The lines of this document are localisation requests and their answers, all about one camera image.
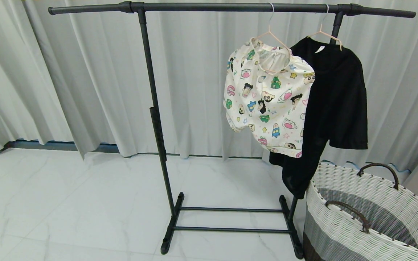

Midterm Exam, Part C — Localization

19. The cream printed garment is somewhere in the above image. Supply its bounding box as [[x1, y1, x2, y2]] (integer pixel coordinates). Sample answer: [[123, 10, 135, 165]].
[[223, 38, 316, 158]]

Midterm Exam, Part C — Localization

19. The pink clothes hanger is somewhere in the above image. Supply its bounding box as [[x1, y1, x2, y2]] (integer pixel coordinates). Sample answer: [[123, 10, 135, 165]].
[[306, 4, 343, 52], [254, 3, 291, 75]]

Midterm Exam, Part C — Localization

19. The black t-shirt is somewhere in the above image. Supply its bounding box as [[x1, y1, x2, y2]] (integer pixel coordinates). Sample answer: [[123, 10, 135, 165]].
[[269, 36, 369, 200]]

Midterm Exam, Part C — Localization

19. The black clothes rack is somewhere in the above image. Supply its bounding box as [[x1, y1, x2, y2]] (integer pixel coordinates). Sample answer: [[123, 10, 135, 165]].
[[48, 1, 417, 260]]

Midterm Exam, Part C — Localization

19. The white laundry basket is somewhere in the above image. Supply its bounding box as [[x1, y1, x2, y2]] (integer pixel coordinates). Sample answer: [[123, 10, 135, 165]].
[[303, 162, 418, 261]]

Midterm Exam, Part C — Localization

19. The white curtain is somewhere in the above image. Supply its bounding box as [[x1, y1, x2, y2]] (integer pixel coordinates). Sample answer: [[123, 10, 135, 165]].
[[0, 0, 418, 174]]

